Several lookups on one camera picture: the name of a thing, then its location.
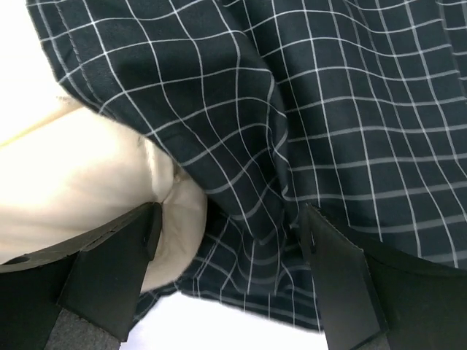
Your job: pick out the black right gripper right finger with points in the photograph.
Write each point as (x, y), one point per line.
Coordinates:
(372, 296)

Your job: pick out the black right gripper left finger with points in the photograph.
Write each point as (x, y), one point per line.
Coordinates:
(81, 293)

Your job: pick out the cream white pillow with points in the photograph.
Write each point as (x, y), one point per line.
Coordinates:
(66, 170)

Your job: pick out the dark plaid pillowcase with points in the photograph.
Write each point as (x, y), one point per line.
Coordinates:
(357, 107)

